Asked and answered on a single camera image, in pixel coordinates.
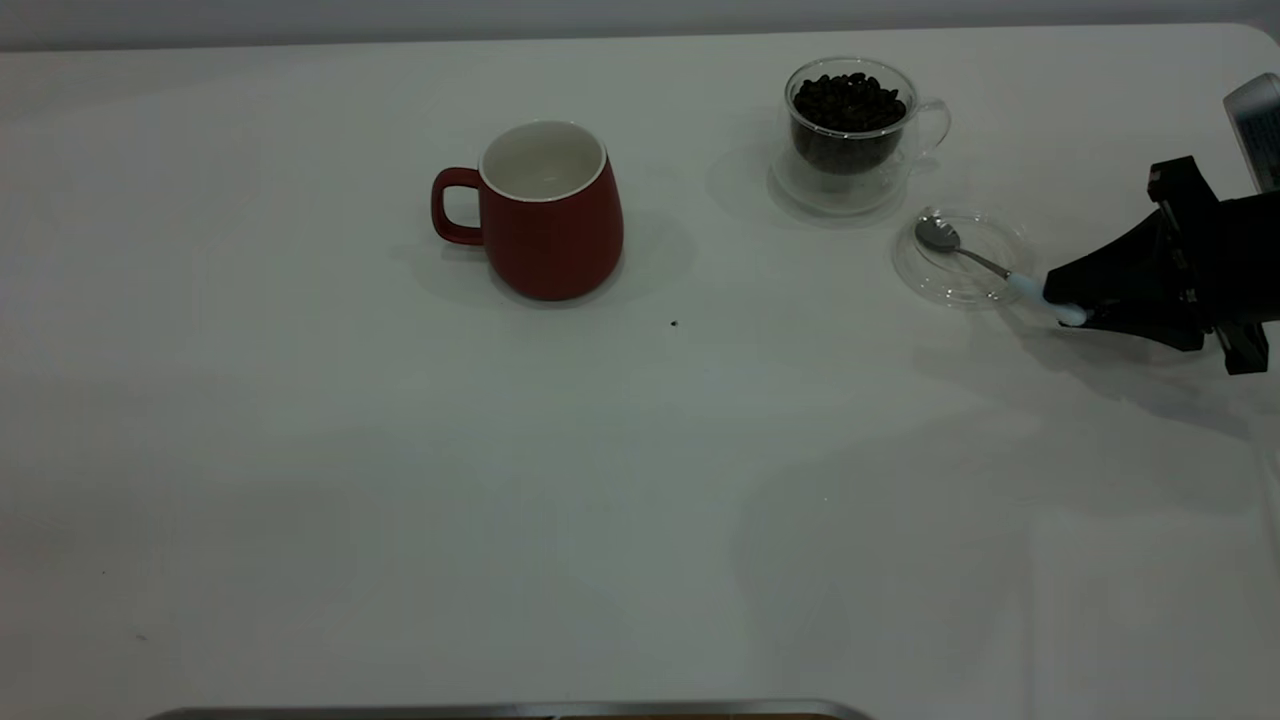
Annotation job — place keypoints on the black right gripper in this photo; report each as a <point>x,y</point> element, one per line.
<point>1240,260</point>

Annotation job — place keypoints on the red ceramic mug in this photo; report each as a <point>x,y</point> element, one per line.
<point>555,245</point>

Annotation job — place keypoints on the clear glass cup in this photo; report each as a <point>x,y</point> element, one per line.
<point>935,125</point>

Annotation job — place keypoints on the dark coffee beans pile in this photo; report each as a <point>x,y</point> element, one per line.
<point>848,105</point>

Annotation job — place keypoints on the small clear glass dish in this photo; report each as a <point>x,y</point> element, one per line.
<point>950,285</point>

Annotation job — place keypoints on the clear glass saucer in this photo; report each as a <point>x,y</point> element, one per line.
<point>840,198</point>

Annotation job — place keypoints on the silver metal bar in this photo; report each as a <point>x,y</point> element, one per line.
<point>500,711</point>

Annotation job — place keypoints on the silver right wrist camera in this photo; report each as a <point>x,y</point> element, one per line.
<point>1258,130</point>

